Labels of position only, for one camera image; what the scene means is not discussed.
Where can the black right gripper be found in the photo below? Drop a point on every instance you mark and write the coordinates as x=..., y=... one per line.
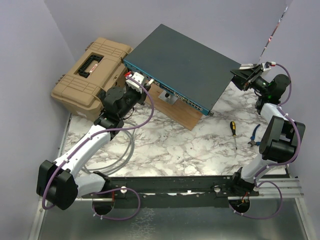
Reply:
x=251, y=75

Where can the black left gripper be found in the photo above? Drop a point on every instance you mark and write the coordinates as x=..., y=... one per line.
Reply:
x=143, y=94

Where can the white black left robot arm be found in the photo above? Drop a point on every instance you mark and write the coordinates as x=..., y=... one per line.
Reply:
x=57, y=183

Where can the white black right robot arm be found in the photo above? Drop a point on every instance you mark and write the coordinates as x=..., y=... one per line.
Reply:
x=283, y=136

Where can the wooden base board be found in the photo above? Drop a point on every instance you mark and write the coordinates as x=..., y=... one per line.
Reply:
x=180, y=112

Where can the yellow black screwdriver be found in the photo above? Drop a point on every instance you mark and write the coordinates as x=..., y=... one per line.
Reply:
x=233, y=130

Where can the tan plastic tool case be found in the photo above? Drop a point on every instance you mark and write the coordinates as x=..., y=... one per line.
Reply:
x=100, y=68

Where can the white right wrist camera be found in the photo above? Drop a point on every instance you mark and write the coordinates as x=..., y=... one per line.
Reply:
x=266, y=66

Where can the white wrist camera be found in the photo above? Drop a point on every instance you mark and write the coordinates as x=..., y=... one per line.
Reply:
x=132, y=78
x=266, y=66

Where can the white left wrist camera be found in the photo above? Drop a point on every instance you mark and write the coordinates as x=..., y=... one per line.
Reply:
x=132, y=78

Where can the metal switch stand bracket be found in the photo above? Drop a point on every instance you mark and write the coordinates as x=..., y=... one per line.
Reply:
x=167, y=97

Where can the dark blue network switch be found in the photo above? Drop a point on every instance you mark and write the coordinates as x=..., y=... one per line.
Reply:
x=194, y=73

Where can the blue handled pliers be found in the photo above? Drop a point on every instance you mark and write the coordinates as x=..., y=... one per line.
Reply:
x=253, y=141

